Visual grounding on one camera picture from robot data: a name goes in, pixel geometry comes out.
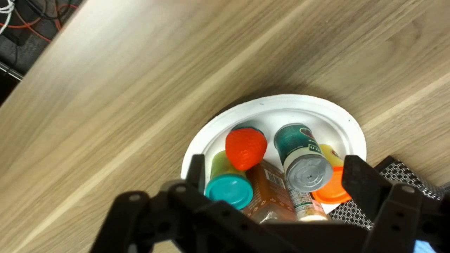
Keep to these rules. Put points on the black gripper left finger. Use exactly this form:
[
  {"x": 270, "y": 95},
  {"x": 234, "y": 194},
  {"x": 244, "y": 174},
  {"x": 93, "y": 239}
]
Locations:
[{"x": 188, "y": 219}]

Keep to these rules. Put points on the red ball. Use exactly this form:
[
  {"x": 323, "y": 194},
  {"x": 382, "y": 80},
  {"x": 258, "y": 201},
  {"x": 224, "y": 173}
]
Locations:
[{"x": 247, "y": 147}]

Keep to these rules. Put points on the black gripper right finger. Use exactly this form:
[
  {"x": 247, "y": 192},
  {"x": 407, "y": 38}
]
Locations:
[{"x": 398, "y": 211}]

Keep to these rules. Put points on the spice jar orange lid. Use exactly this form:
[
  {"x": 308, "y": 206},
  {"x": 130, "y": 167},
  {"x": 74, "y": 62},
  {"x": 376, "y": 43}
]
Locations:
[{"x": 269, "y": 197}]

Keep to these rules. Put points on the orange lid dough tub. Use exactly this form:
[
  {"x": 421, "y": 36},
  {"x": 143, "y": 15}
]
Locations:
[{"x": 335, "y": 184}]

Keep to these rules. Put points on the teal lid dough tub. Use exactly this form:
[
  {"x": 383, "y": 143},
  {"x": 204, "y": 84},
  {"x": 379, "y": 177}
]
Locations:
[{"x": 227, "y": 184}]

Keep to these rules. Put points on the blue sponge cloth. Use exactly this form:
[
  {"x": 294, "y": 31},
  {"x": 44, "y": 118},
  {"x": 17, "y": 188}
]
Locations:
[{"x": 424, "y": 246}]

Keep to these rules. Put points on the white round plate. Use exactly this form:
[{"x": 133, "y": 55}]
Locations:
[{"x": 276, "y": 109}]

